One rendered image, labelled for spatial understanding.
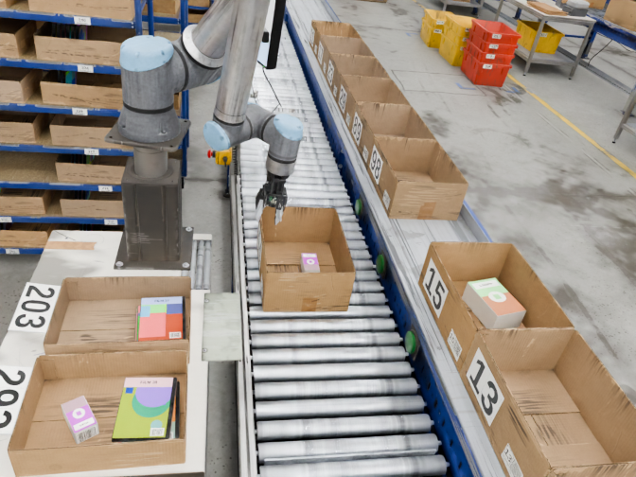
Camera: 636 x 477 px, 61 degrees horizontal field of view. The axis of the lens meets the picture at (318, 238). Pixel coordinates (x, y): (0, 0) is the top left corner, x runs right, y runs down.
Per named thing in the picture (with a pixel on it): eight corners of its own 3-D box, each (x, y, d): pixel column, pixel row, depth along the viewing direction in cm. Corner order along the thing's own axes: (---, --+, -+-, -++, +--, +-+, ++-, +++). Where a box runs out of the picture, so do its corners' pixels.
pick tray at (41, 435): (43, 379, 146) (36, 354, 140) (188, 373, 154) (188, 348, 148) (13, 478, 123) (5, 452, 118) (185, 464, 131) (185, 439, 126)
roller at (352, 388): (247, 391, 158) (248, 379, 155) (415, 384, 168) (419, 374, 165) (248, 405, 154) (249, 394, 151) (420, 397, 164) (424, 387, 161)
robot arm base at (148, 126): (109, 137, 164) (106, 106, 158) (129, 112, 179) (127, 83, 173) (171, 147, 165) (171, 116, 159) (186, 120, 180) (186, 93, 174)
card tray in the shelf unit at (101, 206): (61, 216, 276) (59, 199, 271) (74, 185, 301) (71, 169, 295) (144, 218, 284) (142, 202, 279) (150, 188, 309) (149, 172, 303)
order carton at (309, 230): (256, 242, 210) (258, 205, 200) (329, 243, 215) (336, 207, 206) (262, 312, 178) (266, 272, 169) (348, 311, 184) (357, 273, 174)
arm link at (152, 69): (111, 97, 164) (106, 38, 154) (156, 84, 176) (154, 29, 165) (145, 114, 158) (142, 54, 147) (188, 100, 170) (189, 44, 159)
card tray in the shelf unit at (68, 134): (51, 145, 254) (48, 125, 248) (64, 118, 278) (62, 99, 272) (141, 148, 262) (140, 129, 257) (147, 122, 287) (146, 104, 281)
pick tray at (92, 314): (67, 301, 171) (62, 276, 165) (191, 298, 179) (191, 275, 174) (46, 370, 148) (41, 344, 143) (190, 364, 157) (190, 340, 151)
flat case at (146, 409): (111, 443, 130) (111, 439, 129) (125, 380, 145) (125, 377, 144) (169, 442, 132) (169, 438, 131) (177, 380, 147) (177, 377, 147)
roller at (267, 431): (249, 429, 147) (250, 417, 144) (428, 420, 157) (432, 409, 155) (250, 445, 143) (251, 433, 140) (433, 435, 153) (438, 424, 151)
